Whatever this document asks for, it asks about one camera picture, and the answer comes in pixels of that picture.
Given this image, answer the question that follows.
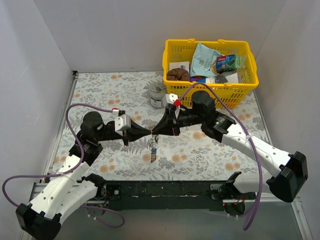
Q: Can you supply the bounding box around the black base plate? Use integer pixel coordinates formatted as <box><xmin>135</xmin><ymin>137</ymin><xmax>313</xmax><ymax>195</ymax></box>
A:
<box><xmin>82</xmin><ymin>180</ymin><xmax>258</xmax><ymax>212</ymax></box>

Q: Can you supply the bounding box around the brown round scrunchie item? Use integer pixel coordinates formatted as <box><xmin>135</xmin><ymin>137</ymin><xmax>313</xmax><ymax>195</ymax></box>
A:
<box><xmin>166</xmin><ymin>68</ymin><xmax>190</xmax><ymax>82</ymax></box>

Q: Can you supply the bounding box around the metal disc with keyrings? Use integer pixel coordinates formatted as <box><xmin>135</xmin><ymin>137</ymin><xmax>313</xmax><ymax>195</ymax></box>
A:
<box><xmin>148</xmin><ymin>130</ymin><xmax>159</xmax><ymax>152</ymax></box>

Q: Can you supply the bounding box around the yellow plastic basket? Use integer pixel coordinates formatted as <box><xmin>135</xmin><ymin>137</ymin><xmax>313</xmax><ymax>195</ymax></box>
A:
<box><xmin>162</xmin><ymin>38</ymin><xmax>259</xmax><ymax>109</ymax></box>

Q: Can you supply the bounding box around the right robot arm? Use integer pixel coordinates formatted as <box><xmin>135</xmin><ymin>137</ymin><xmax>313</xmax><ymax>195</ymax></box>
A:
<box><xmin>152</xmin><ymin>90</ymin><xmax>308</xmax><ymax>203</ymax></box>

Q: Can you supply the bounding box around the white small box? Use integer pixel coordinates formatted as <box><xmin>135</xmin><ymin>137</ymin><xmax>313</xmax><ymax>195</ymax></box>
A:
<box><xmin>169</xmin><ymin>61</ymin><xmax>190</xmax><ymax>72</ymax></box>

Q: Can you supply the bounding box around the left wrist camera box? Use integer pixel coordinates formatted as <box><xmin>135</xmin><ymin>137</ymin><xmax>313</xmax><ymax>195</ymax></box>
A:
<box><xmin>111</xmin><ymin>108</ymin><xmax>131</xmax><ymax>136</ymax></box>

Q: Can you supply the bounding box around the white blue bottle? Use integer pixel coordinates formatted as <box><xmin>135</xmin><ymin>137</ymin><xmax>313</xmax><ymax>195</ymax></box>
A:
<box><xmin>190</xmin><ymin>72</ymin><xmax>239</xmax><ymax>84</ymax></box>

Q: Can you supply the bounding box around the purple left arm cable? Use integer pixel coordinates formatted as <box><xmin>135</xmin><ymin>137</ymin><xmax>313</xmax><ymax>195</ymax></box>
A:
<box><xmin>1</xmin><ymin>103</ymin><xmax>125</xmax><ymax>229</ymax></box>

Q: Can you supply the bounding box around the grey paper-wrapped roll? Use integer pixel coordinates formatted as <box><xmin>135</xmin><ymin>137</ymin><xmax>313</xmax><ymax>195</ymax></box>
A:
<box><xmin>148</xmin><ymin>82</ymin><xmax>167</xmax><ymax>109</ymax></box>

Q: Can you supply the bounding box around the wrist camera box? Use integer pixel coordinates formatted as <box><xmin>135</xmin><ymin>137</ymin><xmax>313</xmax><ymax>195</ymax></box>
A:
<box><xmin>111</xmin><ymin>108</ymin><xmax>131</xmax><ymax>136</ymax></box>
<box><xmin>162</xmin><ymin>93</ymin><xmax>181</xmax><ymax>118</ymax></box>

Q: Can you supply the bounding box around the floral tablecloth mat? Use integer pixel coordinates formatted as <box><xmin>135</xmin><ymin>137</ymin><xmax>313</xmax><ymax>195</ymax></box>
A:
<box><xmin>49</xmin><ymin>71</ymin><xmax>258</xmax><ymax>181</ymax></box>

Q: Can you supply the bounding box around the green sponge pack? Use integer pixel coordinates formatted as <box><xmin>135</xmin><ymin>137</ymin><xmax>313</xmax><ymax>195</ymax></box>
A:
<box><xmin>215</xmin><ymin>54</ymin><xmax>245</xmax><ymax>73</ymax></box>

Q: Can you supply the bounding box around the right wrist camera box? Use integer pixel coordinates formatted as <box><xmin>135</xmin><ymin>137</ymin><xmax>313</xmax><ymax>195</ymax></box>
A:
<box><xmin>162</xmin><ymin>93</ymin><xmax>181</xmax><ymax>118</ymax></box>

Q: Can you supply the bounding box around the light blue chips bag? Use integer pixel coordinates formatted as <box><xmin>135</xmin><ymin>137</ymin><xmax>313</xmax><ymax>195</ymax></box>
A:
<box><xmin>189</xmin><ymin>42</ymin><xmax>222</xmax><ymax>78</ymax></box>

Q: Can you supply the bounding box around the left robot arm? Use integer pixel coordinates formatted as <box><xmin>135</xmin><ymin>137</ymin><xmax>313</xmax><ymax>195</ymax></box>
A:
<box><xmin>15</xmin><ymin>111</ymin><xmax>151</xmax><ymax>240</ymax></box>

